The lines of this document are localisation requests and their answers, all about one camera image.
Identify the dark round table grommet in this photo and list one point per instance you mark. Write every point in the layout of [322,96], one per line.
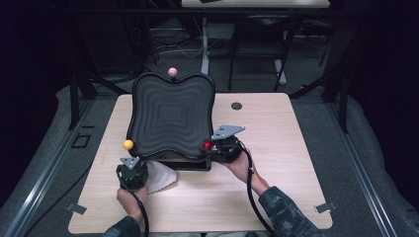
[236,106]

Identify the white background table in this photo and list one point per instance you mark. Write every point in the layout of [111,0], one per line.
[205,49]

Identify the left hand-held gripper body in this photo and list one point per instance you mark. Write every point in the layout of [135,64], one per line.
[133,174]

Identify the black metal frame post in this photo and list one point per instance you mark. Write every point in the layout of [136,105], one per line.
[74,105]
[344,108]

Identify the aluminium floor rail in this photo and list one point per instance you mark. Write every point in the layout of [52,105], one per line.
[42,184]
[362,171]

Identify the black wavy tray stand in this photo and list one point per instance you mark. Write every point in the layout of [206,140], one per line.
[171,115]

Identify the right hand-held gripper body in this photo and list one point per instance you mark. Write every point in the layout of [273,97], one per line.
[227,149]

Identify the black metal crossbar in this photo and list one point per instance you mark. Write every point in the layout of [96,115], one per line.
[131,12]

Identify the person's right hand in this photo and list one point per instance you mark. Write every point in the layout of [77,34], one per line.
[242,169]

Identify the grey cleaning cloth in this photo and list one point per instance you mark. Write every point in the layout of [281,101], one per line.
[161,177]

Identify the black chair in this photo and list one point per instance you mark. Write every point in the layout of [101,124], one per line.
[263,29]

